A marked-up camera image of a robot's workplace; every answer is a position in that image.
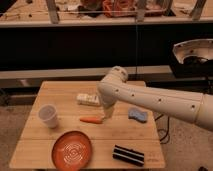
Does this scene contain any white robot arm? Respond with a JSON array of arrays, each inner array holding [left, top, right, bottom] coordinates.
[[97, 66, 213, 132]]

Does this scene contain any black cable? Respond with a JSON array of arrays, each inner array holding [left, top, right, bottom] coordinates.
[[154, 114, 172, 145]]

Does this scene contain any white plastic bottle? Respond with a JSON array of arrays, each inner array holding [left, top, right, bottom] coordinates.
[[76, 93, 100, 106]]

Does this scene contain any white plastic cup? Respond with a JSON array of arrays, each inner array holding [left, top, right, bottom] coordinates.
[[38, 104, 59, 128]]

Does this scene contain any orange object on shelf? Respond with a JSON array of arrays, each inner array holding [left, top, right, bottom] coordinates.
[[102, 0, 135, 17]]

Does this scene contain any orange ceramic bowl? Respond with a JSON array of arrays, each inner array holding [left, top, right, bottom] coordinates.
[[51, 131, 92, 171]]

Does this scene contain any orange pepper with green stem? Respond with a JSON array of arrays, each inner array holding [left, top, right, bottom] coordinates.
[[80, 117, 103, 124]]

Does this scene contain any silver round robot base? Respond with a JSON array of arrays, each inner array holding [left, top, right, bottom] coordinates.
[[172, 39, 213, 64]]

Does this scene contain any blue sponge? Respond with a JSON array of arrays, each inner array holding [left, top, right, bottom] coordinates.
[[128, 108, 148, 123]]

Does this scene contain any black white striped block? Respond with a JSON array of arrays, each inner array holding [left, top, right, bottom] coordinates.
[[112, 145, 145, 167]]

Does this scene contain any wooden table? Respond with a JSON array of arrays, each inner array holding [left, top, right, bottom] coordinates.
[[10, 81, 165, 170]]

